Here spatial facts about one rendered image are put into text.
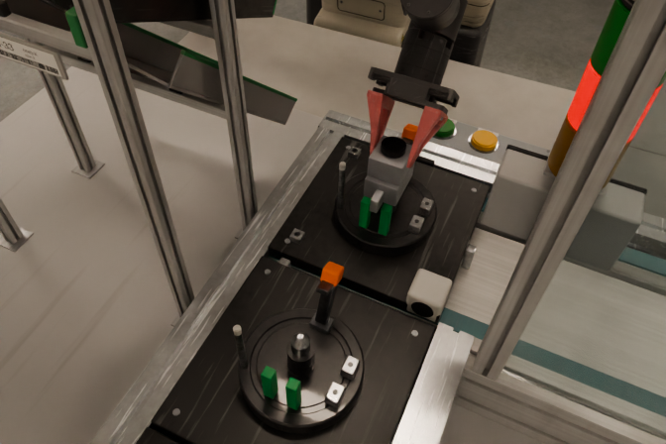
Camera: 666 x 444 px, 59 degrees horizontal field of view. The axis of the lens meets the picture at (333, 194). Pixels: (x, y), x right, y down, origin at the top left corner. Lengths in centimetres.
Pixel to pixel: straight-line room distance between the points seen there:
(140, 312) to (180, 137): 36
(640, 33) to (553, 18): 288
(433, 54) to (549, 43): 240
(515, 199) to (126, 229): 64
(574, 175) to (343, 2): 110
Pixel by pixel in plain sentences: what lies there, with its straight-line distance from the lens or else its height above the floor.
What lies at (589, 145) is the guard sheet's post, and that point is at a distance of 45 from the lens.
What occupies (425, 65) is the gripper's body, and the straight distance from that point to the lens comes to 69.
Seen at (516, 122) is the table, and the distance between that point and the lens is 119.
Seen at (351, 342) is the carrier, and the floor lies 99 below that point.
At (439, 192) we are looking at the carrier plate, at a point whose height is 97.
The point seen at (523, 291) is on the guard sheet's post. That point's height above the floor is 113.
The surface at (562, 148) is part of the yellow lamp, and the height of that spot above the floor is 129.
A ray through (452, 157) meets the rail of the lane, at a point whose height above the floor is 96.
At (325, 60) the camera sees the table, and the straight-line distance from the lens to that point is 127.
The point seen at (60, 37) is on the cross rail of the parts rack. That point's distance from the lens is 57.
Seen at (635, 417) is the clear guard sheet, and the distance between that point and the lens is 75.
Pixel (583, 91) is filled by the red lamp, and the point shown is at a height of 134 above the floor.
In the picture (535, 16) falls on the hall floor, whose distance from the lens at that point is 326.
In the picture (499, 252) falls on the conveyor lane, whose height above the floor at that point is 92.
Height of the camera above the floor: 160
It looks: 49 degrees down
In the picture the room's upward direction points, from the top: 2 degrees clockwise
